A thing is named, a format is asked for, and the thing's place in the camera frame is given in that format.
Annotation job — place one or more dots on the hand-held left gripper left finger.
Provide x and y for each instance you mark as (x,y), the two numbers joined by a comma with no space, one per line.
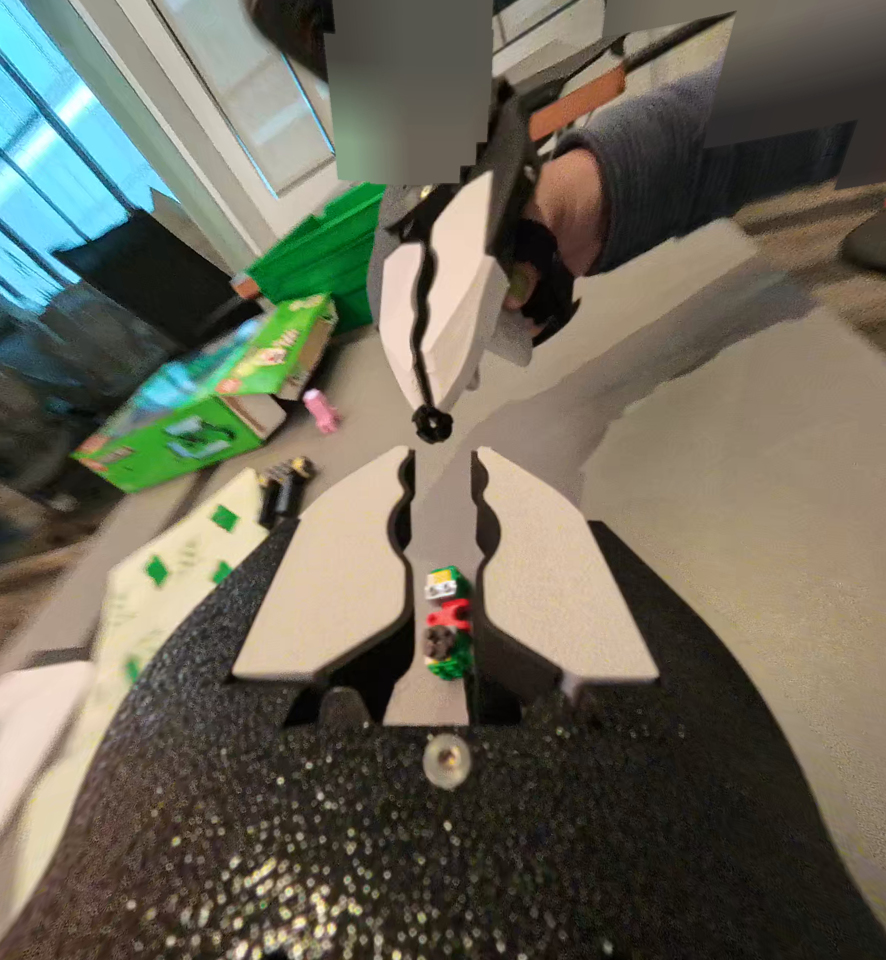
(323,585)

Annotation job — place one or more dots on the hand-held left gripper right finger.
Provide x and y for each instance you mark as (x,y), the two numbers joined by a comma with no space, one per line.
(563,592)

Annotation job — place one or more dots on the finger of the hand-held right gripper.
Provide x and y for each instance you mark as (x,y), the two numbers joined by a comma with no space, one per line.
(398,315)
(462,292)

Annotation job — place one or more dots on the small black toy brick piece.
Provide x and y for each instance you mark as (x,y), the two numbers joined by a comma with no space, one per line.
(432,424)

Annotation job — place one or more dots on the green red toy brick figure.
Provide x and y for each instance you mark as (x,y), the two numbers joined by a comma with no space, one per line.
(449,622)

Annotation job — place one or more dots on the person's right forearm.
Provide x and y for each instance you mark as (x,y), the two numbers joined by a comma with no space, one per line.
(653,172)

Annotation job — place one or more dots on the grey desk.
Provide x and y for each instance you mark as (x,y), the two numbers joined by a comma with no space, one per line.
(713,487)

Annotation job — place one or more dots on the person's right hand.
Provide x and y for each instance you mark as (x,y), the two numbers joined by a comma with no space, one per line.
(574,210)

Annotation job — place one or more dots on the green plastic bin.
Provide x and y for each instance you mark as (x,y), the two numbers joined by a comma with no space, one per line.
(323,255)

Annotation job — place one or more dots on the black toy brick assembly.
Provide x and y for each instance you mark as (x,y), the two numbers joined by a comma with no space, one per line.
(287,487)

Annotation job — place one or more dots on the pink toy brick pig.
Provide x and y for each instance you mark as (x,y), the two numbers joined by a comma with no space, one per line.
(321,410)

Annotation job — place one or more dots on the white green instruction booklet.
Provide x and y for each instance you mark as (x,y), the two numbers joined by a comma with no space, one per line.
(180,570)

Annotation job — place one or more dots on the green toy set box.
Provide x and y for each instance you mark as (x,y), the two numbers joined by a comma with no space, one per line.
(188,420)

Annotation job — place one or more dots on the black chair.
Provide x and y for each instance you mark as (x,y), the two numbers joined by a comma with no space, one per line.
(150,277)

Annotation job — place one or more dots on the white flat tray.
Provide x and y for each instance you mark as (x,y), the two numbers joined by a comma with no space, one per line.
(15,742)

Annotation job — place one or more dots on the window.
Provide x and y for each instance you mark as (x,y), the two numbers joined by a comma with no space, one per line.
(30,150)

